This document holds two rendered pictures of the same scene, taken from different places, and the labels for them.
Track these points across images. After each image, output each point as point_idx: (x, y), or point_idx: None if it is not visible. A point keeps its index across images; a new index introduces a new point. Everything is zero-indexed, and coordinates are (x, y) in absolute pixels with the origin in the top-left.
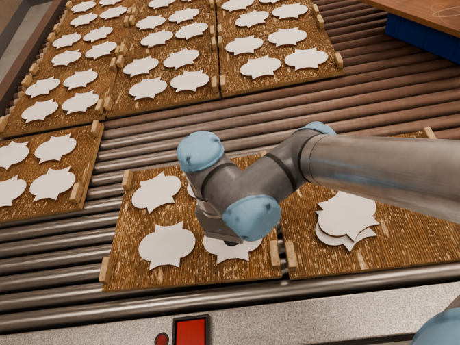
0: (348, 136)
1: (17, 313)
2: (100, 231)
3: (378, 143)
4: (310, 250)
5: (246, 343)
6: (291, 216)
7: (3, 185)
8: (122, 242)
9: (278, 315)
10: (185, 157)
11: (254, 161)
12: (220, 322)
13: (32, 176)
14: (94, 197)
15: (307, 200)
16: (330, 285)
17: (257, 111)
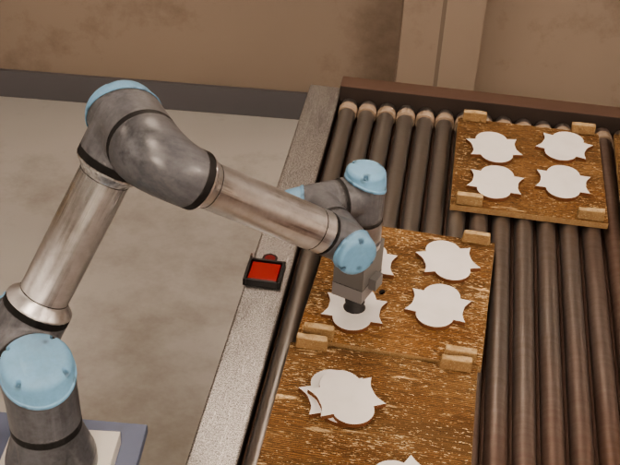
0: (308, 206)
1: (338, 174)
2: (412, 223)
3: (278, 189)
4: (315, 363)
5: (243, 307)
6: (365, 361)
7: (507, 145)
8: (385, 233)
9: (258, 333)
10: (354, 160)
11: (343, 206)
12: (270, 295)
13: (518, 167)
14: (470, 222)
15: (384, 381)
16: (273, 375)
17: (595, 391)
